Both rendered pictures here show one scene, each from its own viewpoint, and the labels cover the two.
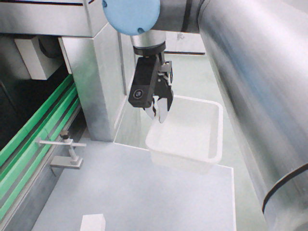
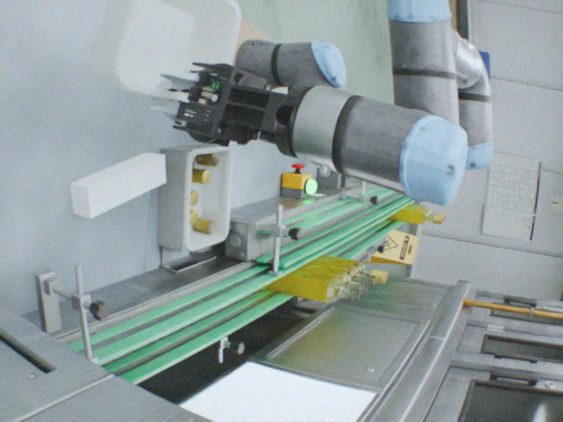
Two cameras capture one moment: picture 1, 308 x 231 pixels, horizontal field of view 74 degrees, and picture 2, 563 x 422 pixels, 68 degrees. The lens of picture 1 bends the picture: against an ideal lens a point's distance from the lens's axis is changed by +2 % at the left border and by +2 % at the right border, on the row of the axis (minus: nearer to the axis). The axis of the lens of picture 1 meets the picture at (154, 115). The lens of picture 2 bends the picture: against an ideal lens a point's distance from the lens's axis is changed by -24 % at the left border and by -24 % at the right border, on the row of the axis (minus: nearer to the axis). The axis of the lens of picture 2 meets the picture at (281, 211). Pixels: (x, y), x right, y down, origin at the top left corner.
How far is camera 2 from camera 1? 88 cm
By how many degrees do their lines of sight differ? 112
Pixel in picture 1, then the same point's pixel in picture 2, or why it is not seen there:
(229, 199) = not seen: outside the picture
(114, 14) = not seen: hidden behind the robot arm
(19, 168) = (126, 342)
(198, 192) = (32, 20)
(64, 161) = (53, 306)
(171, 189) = (24, 73)
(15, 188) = (125, 329)
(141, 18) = not seen: hidden behind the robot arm
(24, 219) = (108, 300)
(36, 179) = (93, 321)
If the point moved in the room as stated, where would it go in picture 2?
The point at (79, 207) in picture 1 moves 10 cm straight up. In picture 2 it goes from (58, 241) to (86, 253)
